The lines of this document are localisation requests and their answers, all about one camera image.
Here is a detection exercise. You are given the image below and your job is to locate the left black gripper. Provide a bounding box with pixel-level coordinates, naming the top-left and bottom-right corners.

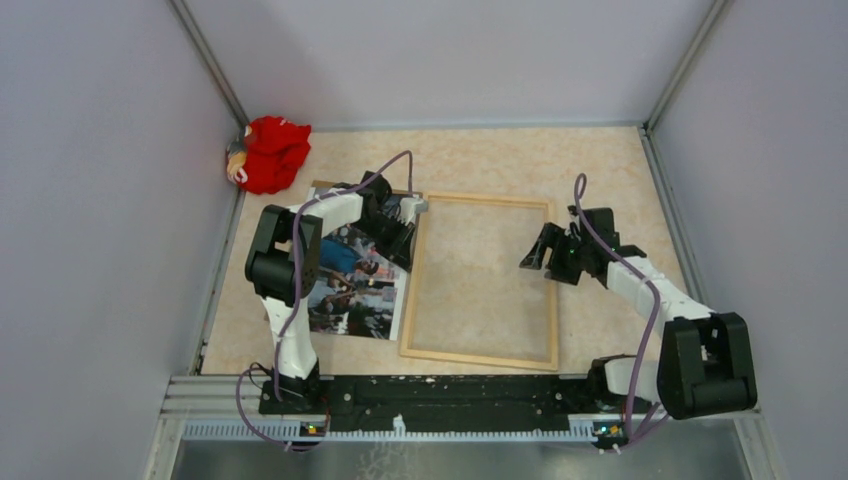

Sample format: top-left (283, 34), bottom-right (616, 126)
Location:
top-left (352, 212), bottom-right (416, 272)

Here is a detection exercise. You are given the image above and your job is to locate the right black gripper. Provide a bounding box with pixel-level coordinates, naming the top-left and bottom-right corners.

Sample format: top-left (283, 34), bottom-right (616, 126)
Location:
top-left (520, 223), bottom-right (592, 286)

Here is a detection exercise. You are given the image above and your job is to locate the printed photo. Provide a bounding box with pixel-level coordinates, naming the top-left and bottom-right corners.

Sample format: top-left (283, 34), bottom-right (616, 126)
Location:
top-left (309, 224), bottom-right (409, 341)

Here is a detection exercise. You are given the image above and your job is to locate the transparent plastic sheet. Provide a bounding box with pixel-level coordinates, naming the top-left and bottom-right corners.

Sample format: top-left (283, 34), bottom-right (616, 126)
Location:
top-left (411, 199), bottom-right (552, 363)

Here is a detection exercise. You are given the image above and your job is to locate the wooden picture frame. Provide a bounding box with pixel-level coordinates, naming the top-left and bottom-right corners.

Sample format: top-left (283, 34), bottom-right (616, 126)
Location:
top-left (398, 191), bottom-right (560, 373)

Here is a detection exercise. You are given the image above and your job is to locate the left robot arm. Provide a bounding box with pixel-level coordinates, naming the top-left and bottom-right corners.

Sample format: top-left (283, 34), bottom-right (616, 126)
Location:
top-left (245, 172), bottom-right (428, 414)

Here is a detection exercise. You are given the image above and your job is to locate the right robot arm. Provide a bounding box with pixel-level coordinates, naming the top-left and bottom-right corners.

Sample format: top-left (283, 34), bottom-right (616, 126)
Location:
top-left (519, 207), bottom-right (758, 420)

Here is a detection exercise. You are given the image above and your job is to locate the red crumpled cloth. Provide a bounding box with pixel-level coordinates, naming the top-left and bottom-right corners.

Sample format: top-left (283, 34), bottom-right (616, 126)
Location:
top-left (225, 116), bottom-right (312, 195)

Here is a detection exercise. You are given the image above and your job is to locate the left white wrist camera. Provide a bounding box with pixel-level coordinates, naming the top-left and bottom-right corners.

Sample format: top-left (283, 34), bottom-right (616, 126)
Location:
top-left (398, 196), bottom-right (429, 224)

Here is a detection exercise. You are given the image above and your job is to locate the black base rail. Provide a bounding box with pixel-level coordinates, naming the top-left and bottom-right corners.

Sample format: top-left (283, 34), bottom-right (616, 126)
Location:
top-left (258, 374), bottom-right (625, 433)

